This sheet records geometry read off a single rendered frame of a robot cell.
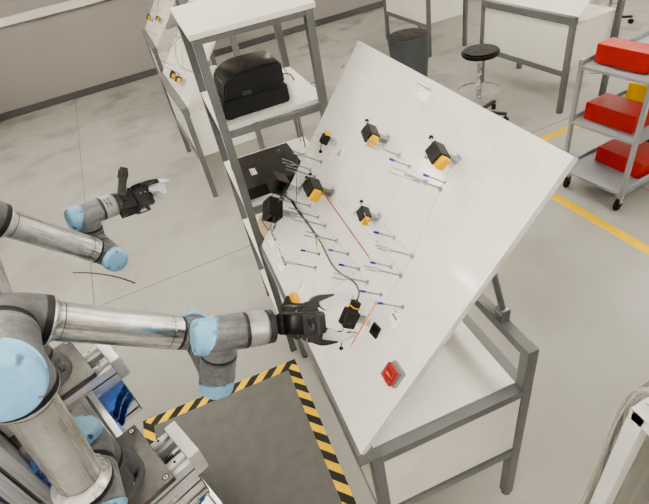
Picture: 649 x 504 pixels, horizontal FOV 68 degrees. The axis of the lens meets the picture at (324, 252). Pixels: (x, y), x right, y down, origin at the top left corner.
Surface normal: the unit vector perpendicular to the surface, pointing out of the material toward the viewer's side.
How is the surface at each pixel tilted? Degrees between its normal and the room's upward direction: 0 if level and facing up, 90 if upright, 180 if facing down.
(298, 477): 0
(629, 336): 0
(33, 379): 83
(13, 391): 83
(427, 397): 0
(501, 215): 52
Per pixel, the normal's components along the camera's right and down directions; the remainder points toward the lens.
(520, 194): -0.83, -0.19
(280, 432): -0.16, -0.76
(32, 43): 0.41, 0.53
